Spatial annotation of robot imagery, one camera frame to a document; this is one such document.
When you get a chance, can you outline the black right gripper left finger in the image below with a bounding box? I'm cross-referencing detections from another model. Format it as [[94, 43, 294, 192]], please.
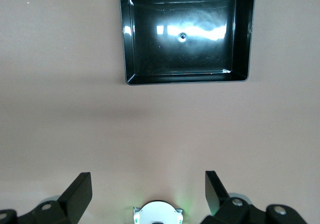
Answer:
[[0, 171, 93, 224]]

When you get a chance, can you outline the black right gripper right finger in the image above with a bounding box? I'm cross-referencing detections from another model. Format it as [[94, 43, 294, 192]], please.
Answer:
[[201, 169, 308, 224]]

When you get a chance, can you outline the black plastic tray box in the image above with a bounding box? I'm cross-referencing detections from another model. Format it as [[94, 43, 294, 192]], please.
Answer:
[[117, 0, 258, 86]]

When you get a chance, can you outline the brown table cover sheet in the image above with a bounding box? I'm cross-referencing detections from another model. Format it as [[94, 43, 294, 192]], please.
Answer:
[[0, 0, 320, 224]]

